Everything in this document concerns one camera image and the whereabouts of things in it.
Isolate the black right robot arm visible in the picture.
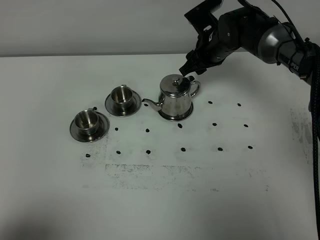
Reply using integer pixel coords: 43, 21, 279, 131
179, 0, 316, 85

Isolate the far stainless steel teacup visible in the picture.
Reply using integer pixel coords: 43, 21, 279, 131
110, 85, 133, 110

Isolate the near stainless steel teacup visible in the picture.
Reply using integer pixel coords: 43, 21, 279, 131
74, 108, 100, 135

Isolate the steel saucer under teapot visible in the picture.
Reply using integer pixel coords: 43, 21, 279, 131
158, 105, 194, 122

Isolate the stainless steel saucer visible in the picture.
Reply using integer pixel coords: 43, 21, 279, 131
104, 89, 142, 117
69, 111, 110, 143

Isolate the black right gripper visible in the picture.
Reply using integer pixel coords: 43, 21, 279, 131
179, 24, 240, 76

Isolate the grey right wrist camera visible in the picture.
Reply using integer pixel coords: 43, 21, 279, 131
184, 0, 223, 35

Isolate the far stainless steel saucer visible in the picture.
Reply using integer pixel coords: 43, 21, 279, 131
104, 89, 142, 117

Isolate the near stainless steel saucer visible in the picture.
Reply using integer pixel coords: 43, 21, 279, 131
69, 111, 110, 143

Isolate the stainless steel teapot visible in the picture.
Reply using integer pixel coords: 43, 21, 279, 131
142, 74, 201, 116

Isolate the stainless steel teacup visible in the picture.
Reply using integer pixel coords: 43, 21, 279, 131
74, 108, 100, 135
110, 85, 133, 110

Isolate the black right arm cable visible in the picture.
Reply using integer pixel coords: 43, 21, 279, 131
237, 0, 320, 240

